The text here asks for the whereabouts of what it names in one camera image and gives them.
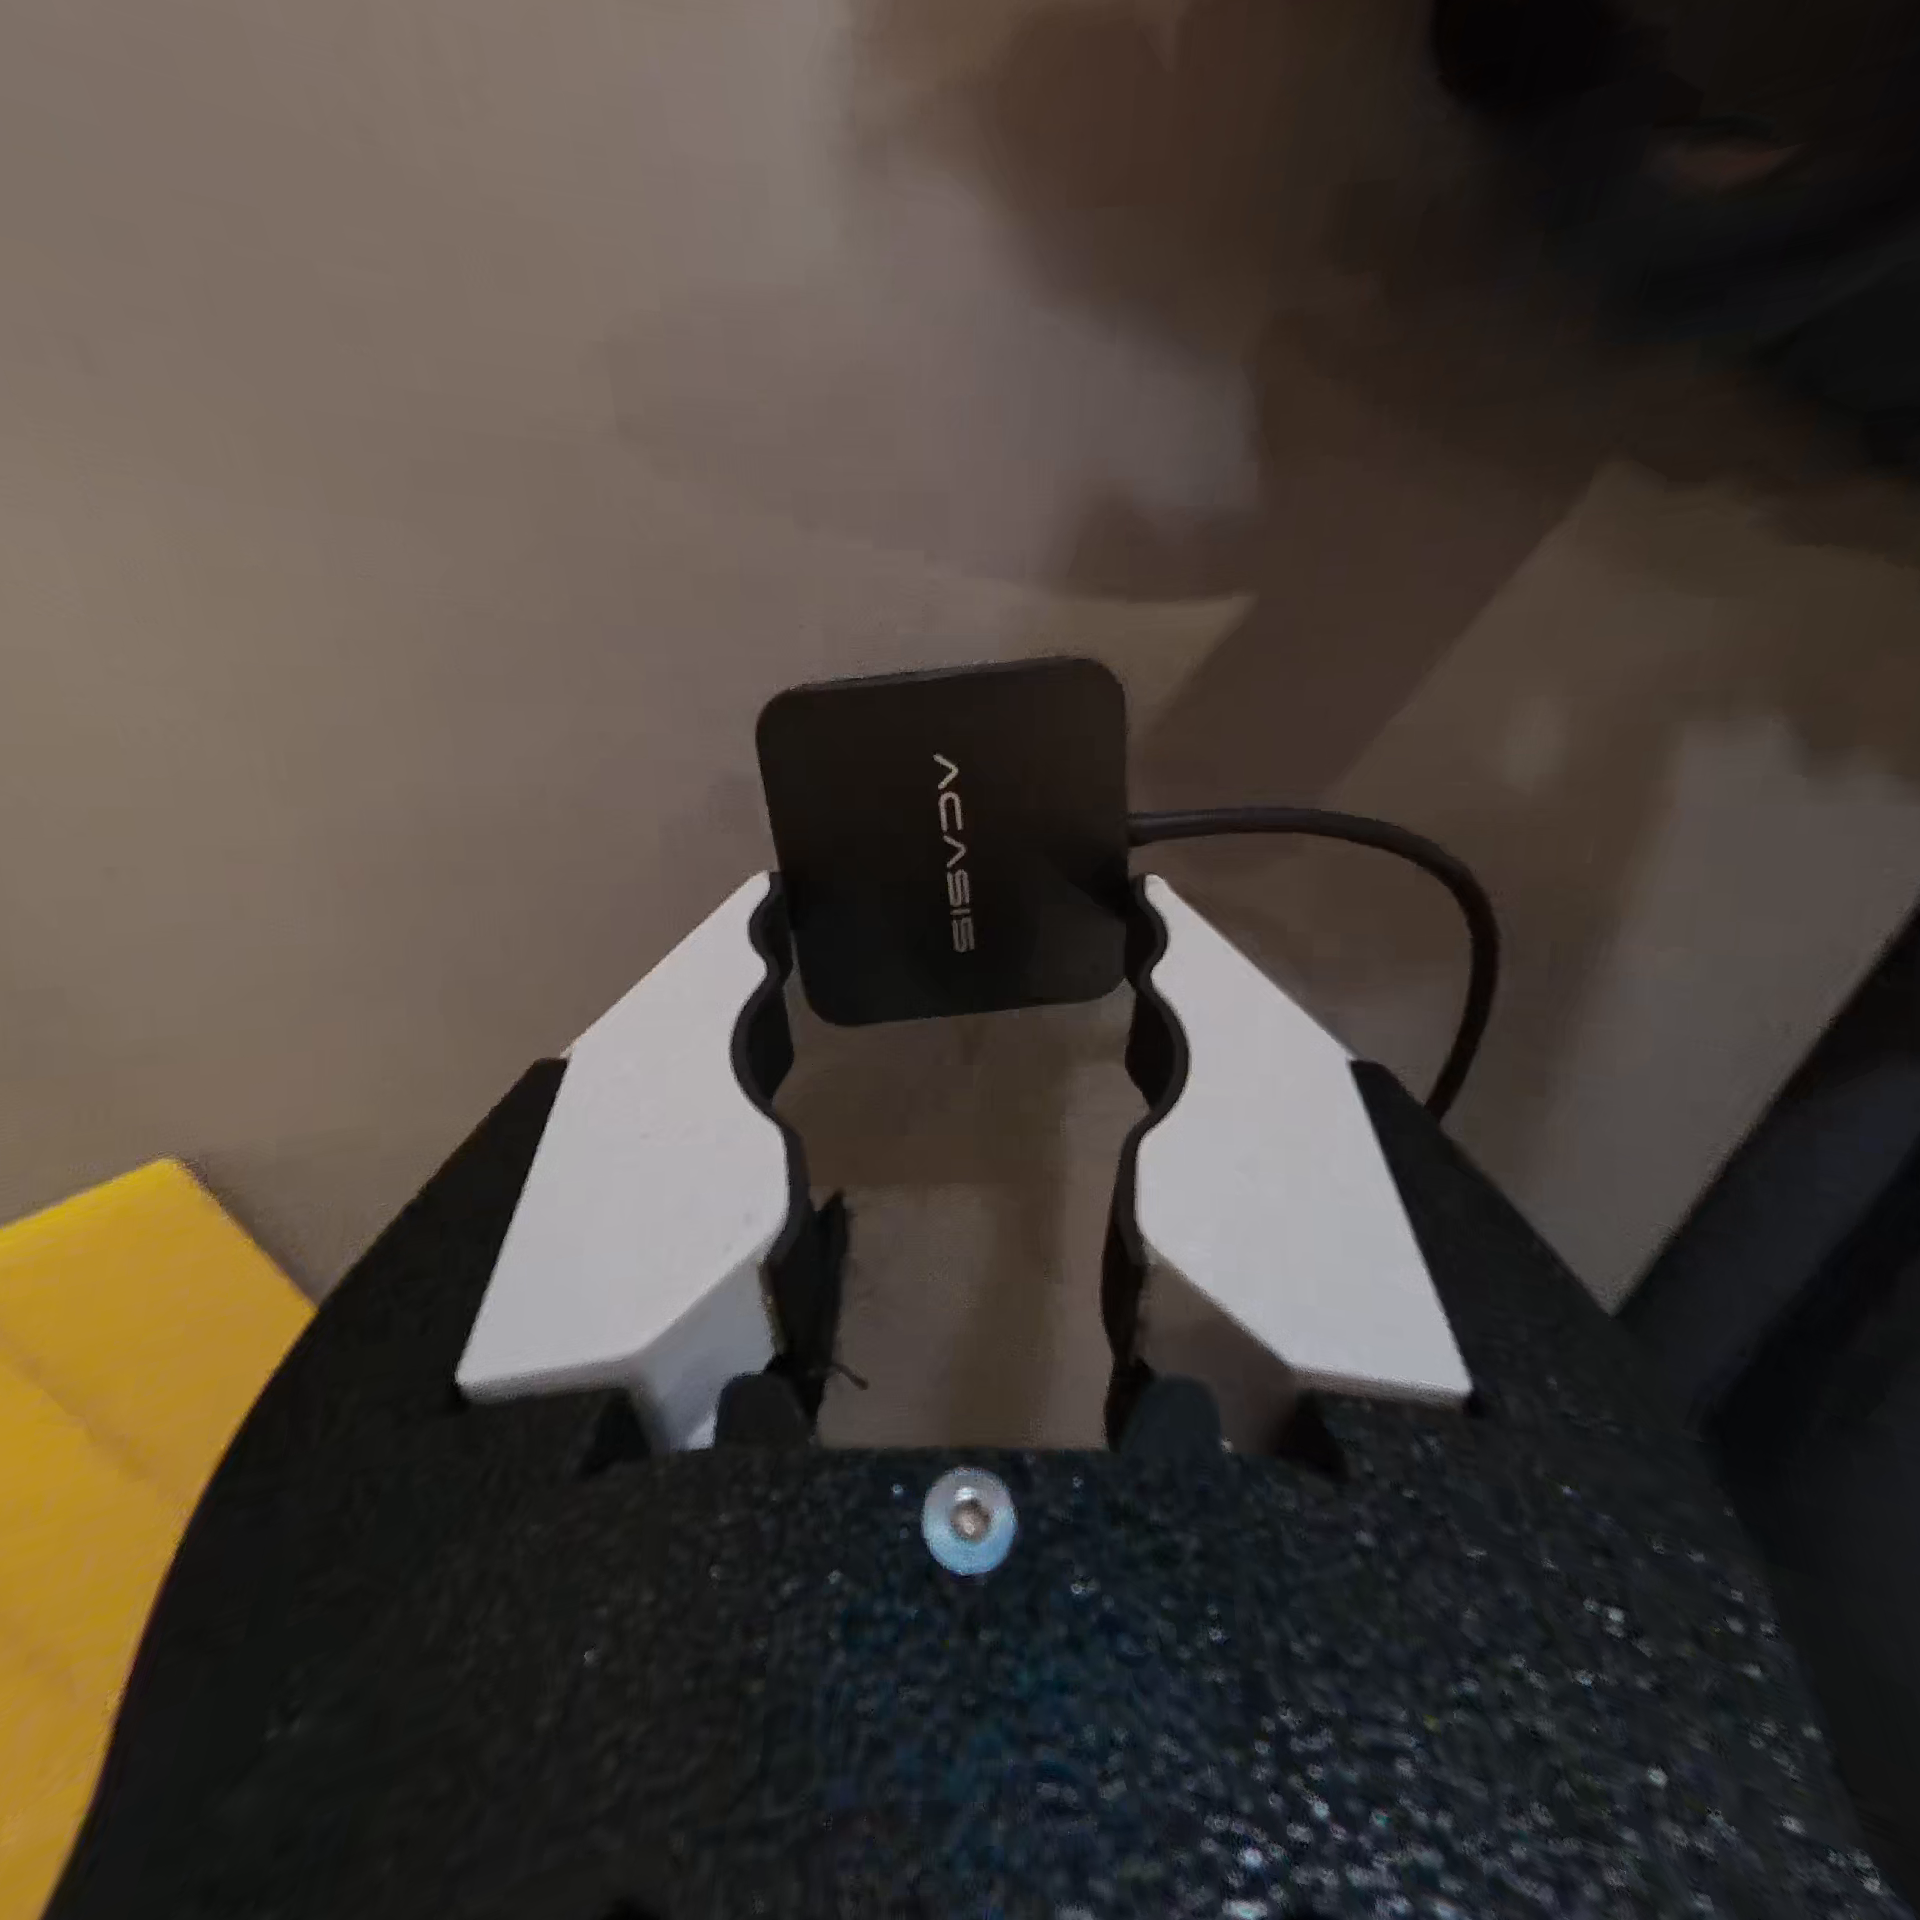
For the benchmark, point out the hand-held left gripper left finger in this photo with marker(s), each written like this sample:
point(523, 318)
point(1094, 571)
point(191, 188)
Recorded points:
point(630, 1200)

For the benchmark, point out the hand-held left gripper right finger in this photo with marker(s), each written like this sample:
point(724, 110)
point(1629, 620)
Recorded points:
point(1291, 1200)

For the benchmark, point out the yellow plastic bin stack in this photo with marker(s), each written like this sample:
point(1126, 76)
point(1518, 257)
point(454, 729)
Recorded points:
point(107, 1424)

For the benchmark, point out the black silver HDMI switch box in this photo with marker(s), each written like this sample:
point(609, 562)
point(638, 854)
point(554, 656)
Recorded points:
point(869, 839)

